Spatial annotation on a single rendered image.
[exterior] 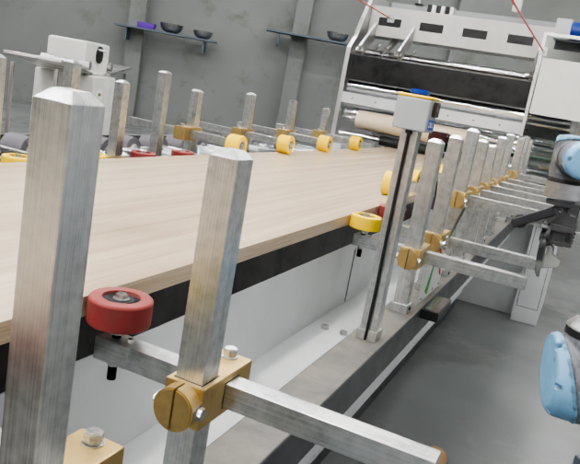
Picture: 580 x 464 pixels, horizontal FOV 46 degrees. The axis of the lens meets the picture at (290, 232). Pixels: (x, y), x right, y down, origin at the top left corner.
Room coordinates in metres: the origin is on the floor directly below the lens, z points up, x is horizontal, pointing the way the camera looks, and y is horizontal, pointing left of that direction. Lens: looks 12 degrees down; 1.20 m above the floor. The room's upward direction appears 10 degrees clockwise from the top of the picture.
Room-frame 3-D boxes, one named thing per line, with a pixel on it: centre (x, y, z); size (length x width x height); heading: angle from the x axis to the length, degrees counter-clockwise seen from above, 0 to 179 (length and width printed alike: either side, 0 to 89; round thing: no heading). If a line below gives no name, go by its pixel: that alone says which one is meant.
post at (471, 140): (2.10, -0.49, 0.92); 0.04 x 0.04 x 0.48; 68
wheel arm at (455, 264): (1.66, -0.37, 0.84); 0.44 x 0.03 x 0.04; 68
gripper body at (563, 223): (1.79, -0.69, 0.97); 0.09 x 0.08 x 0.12; 67
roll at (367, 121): (4.49, -0.88, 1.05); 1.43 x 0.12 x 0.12; 68
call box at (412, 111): (1.40, -0.21, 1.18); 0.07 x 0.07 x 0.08; 68
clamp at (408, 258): (1.66, -0.31, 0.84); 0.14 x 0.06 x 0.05; 158
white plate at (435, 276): (1.83, -0.41, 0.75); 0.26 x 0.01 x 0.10; 158
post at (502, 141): (2.80, -0.78, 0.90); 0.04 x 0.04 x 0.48; 68
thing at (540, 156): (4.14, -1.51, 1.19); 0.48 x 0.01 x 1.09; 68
